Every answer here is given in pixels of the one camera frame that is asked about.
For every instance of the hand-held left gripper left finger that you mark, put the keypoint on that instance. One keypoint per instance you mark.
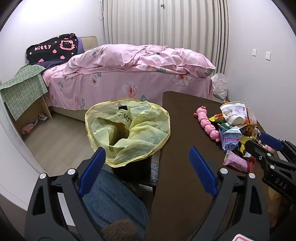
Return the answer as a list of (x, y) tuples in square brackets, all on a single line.
[(92, 169)]

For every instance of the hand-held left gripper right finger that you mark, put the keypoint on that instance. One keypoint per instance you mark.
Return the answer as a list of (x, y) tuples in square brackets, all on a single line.
[(202, 169)]

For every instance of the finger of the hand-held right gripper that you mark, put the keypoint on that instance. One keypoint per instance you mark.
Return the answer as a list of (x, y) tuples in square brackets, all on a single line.
[(256, 149), (270, 141)]

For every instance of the yellow wafer packet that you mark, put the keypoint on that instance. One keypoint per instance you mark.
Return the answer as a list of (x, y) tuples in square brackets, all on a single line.
[(244, 142)]

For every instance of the red sausage wrapper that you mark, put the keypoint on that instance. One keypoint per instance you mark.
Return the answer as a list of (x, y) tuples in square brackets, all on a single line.
[(251, 163)]

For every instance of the blue white packet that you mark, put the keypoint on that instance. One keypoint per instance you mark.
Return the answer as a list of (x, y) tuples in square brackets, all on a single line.
[(230, 139)]

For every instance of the black trash bin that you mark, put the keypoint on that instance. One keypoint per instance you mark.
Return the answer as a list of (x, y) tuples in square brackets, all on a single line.
[(131, 171)]

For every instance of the white paper cup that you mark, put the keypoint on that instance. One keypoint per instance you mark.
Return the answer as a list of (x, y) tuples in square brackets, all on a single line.
[(232, 113)]

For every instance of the yellow plastic bin bag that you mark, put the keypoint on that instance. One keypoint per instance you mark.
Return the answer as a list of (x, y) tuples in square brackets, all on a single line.
[(143, 136)]

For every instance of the pink snack packet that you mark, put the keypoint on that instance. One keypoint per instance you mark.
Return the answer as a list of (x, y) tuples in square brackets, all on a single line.
[(234, 162)]

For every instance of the clear plastic wrapper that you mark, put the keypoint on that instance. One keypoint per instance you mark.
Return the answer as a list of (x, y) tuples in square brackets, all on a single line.
[(251, 115)]

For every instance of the person's leg in jeans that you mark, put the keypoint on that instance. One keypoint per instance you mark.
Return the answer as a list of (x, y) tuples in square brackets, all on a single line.
[(111, 201)]

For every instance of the pink caterpillar toy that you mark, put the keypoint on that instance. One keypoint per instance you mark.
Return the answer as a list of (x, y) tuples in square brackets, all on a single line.
[(207, 125)]

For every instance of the small orange yellow packet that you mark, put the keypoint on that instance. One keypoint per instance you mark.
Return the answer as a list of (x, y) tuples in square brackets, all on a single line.
[(215, 118)]

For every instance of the white sneaker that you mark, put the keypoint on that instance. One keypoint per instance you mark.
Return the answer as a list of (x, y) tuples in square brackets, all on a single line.
[(32, 122), (42, 116)]

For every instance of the white plastic bag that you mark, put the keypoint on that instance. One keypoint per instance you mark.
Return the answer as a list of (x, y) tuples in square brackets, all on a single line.
[(219, 85)]

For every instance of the pink slipper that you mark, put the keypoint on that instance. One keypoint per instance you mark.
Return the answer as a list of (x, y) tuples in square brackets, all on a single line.
[(27, 128)]

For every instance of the bed with pink floral sheet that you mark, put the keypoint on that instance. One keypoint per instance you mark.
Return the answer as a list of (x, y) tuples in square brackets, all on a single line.
[(111, 88)]

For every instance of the wooden nightstand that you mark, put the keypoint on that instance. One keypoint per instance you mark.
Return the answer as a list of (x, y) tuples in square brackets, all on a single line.
[(34, 109)]

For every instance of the green checked cloth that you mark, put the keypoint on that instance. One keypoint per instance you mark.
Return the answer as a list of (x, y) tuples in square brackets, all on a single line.
[(23, 92)]

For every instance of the pink floral duvet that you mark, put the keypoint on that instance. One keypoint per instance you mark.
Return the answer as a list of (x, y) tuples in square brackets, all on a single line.
[(143, 58)]

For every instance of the black printed blanket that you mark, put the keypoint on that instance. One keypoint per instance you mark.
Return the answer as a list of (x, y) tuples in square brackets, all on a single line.
[(46, 54)]

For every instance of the beige headboard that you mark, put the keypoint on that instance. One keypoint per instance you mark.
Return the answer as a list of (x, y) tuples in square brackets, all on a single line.
[(90, 42)]

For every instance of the white pleated curtain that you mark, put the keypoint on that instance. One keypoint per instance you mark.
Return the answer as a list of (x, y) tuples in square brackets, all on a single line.
[(161, 23)]

